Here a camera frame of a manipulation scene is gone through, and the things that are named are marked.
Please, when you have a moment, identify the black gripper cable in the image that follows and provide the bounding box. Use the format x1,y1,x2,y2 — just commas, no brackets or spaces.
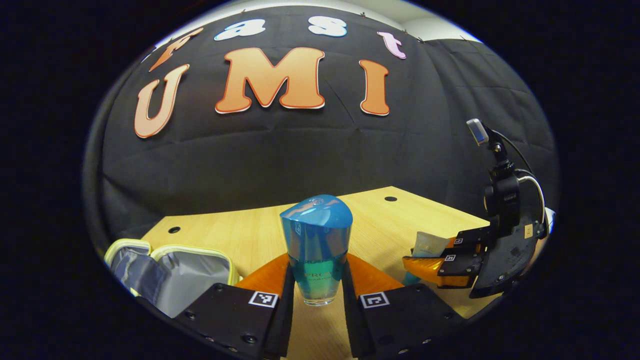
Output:
492,129,547,226

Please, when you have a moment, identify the black backdrop cloth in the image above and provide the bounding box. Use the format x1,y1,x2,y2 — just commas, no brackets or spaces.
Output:
82,5,560,261

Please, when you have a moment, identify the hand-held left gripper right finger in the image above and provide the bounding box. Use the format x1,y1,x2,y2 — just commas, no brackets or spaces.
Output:
342,252,468,360

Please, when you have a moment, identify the blue capped glass bottle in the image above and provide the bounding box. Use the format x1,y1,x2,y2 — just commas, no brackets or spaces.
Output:
279,194,354,307

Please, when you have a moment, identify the white blue squeeze tube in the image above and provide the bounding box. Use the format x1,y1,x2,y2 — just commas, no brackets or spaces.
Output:
404,231,452,287

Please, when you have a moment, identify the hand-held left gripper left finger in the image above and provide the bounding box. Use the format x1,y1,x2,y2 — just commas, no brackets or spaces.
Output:
172,252,296,360

